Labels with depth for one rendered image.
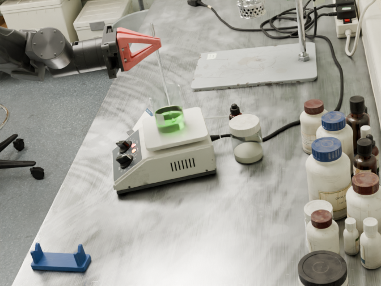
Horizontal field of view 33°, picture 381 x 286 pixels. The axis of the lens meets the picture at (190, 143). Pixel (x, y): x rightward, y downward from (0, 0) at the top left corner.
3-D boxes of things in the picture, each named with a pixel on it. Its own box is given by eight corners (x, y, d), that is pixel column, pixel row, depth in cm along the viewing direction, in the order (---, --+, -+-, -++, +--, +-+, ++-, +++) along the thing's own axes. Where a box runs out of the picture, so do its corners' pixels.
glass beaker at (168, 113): (191, 132, 123) (183, 93, 119) (159, 141, 123) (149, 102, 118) (183, 116, 129) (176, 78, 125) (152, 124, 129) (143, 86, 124)
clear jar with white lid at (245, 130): (250, 168, 125) (245, 133, 121) (227, 159, 129) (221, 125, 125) (270, 153, 128) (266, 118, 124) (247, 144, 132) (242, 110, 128)
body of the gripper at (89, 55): (114, 23, 121) (75, 30, 121) (111, 44, 112) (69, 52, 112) (121, 55, 124) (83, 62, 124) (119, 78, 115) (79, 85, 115)
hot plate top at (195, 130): (146, 152, 121) (145, 148, 120) (142, 122, 131) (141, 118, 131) (210, 139, 121) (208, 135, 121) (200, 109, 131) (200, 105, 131)
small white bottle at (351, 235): (346, 257, 100) (344, 226, 97) (342, 247, 102) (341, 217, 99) (361, 254, 100) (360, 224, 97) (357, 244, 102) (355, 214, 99)
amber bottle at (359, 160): (364, 179, 116) (363, 132, 111) (382, 187, 113) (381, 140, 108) (349, 188, 114) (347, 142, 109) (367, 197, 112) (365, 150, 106)
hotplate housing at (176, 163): (115, 197, 124) (105, 162, 120) (114, 160, 136) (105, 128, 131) (229, 172, 125) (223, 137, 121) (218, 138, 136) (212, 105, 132)
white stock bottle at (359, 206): (391, 226, 105) (390, 170, 99) (381, 250, 100) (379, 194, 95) (354, 218, 108) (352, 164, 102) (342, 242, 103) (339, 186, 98)
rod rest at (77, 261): (31, 269, 111) (24, 253, 109) (39, 256, 113) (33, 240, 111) (84, 272, 108) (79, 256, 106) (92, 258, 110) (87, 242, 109)
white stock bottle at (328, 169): (300, 209, 112) (294, 146, 105) (330, 189, 115) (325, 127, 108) (331, 227, 107) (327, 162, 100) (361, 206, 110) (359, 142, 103)
